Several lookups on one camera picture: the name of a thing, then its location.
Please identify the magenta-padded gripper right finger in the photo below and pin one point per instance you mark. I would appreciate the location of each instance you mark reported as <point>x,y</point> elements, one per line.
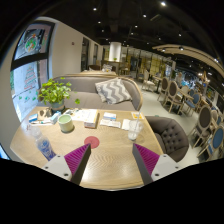
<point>165,166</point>

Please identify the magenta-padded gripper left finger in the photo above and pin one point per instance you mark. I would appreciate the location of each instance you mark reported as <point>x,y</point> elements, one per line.
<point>56,166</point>

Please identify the clear blue-labelled water bottle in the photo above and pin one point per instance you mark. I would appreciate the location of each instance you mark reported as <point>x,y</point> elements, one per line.
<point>45,146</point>

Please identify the dark tufted armchair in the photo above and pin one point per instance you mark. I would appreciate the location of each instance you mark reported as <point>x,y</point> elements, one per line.
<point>170,136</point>

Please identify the flat round red coaster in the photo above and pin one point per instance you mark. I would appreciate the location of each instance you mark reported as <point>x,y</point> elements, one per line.
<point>92,142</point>

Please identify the pale green cup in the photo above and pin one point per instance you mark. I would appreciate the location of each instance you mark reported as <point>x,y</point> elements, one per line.
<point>65,124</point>

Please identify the clear plastic cup with straw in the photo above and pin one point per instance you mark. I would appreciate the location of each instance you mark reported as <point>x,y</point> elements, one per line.
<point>135,130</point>

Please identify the light blue carton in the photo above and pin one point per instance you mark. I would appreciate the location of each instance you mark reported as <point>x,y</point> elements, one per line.
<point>55,117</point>

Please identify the blue and white card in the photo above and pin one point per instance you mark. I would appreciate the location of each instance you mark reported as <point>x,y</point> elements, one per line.
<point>33,117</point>

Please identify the white printed paper sheet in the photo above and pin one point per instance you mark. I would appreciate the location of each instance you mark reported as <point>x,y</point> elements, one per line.
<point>79,115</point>

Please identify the white napkin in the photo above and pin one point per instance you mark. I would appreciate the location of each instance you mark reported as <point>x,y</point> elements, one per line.
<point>125,124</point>

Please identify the yellow square card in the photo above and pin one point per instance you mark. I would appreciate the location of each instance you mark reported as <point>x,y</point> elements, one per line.
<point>137,115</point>

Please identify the white and orange box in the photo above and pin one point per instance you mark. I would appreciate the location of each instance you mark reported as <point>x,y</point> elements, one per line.
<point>91,119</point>

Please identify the group of dining chairs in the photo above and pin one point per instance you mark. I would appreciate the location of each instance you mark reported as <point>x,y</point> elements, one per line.
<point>203,120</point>

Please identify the white leaflet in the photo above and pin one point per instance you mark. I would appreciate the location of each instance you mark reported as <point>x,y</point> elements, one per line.
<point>110,123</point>

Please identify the green potted plant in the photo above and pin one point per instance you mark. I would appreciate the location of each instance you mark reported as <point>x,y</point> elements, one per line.
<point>55,93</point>

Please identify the small blue-white booklet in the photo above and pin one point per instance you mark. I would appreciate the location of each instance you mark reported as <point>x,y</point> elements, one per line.
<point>110,116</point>

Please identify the grey curved sofa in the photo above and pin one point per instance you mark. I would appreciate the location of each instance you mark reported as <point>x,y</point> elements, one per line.
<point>85,98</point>

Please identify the window with painted decals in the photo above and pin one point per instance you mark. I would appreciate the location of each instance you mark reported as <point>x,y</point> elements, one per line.
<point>30,80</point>

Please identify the grey chevron cushion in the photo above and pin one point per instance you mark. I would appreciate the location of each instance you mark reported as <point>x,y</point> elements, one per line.
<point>113,90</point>

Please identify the white round pillar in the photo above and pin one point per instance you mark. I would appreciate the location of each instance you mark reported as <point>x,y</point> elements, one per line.
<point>115,51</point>

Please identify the group of ceiling lights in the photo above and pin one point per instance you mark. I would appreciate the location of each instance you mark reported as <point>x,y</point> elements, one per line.
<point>144,15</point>

